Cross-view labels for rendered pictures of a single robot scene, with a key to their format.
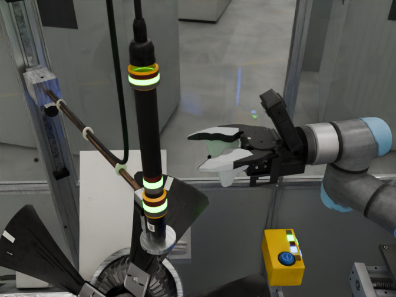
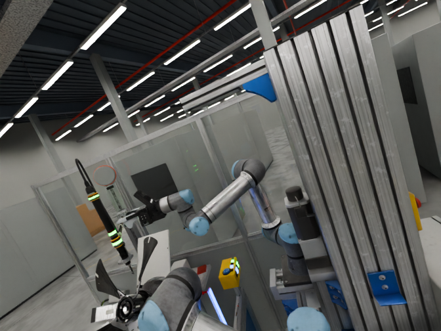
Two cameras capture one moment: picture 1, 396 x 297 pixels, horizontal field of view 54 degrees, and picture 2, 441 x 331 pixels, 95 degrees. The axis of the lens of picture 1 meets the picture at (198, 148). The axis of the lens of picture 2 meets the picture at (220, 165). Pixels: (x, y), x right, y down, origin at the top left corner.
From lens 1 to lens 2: 0.82 m
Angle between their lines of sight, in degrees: 30
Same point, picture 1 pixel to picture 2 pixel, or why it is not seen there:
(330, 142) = (163, 202)
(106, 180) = not seen: hidden behind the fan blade
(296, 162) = (159, 213)
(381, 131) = (184, 193)
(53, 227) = not seen: hidden behind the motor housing
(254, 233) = (250, 270)
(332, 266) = not seen: hidden behind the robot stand
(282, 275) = (225, 281)
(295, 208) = (262, 250)
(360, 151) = (177, 202)
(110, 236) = (147, 274)
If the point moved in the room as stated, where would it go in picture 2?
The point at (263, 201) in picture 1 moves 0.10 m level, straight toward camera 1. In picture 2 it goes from (244, 250) to (240, 258)
